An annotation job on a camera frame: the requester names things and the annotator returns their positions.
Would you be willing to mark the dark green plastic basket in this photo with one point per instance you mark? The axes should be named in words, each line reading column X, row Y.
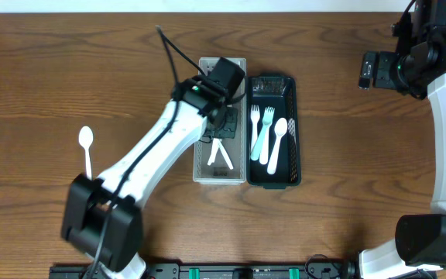
column 278, row 91

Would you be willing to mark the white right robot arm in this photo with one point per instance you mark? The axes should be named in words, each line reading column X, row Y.
column 419, row 244

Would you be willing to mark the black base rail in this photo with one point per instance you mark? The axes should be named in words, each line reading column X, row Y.
column 318, row 266

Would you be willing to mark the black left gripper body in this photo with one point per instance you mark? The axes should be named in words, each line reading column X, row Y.
column 225, row 126

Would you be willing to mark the clear plastic basket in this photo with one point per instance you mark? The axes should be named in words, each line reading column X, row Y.
column 218, row 172

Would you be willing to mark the white plastic spoon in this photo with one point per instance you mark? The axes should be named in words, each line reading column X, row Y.
column 214, row 151
column 280, row 130
column 85, row 139
column 225, row 154

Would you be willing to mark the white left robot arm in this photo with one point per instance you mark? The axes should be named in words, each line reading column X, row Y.
column 103, row 214

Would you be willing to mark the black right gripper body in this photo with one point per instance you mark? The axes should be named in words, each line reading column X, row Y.
column 368, row 70

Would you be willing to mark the white plastic fork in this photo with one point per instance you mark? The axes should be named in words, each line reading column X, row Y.
column 266, row 123
column 258, row 146
column 255, row 117

